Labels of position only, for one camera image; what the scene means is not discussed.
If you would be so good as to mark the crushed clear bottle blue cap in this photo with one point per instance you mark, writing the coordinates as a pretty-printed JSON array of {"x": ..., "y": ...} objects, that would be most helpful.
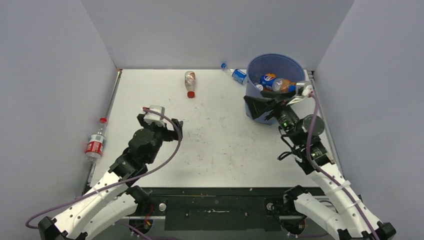
[{"x": 283, "y": 85}]

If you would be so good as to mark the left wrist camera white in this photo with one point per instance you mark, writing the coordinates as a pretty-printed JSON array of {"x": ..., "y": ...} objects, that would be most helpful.
[{"x": 154, "y": 115}]

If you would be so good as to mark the red label small bottle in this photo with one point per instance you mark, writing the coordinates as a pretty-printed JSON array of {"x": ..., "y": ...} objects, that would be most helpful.
[{"x": 190, "y": 83}]

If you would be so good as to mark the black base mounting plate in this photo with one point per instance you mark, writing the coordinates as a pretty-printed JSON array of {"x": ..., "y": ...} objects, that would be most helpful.
[{"x": 221, "y": 209}]

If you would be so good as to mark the pepsi bottle blue label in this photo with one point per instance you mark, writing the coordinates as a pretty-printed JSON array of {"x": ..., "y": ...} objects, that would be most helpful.
[{"x": 266, "y": 82}]

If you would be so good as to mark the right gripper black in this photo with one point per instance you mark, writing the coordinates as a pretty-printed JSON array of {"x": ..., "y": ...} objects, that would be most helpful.
[{"x": 256, "y": 106}]

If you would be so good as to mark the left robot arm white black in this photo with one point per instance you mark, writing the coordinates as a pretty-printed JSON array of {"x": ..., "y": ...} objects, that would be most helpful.
[{"x": 116, "y": 194}]

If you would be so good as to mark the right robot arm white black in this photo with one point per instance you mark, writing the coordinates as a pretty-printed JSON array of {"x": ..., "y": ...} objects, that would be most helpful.
[{"x": 350, "y": 219}]

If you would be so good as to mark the red cap red label bottle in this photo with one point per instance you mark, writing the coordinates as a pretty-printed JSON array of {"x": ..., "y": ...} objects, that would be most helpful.
[{"x": 96, "y": 141}]

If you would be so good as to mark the far blue label bottle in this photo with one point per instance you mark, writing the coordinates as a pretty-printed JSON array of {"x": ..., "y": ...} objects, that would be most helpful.
[{"x": 235, "y": 74}]

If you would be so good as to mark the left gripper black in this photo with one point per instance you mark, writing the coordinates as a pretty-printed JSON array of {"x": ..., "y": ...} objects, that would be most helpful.
[{"x": 170, "y": 134}]

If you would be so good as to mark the blue plastic bin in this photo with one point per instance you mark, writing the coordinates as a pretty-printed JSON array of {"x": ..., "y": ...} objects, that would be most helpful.
[{"x": 264, "y": 69}]

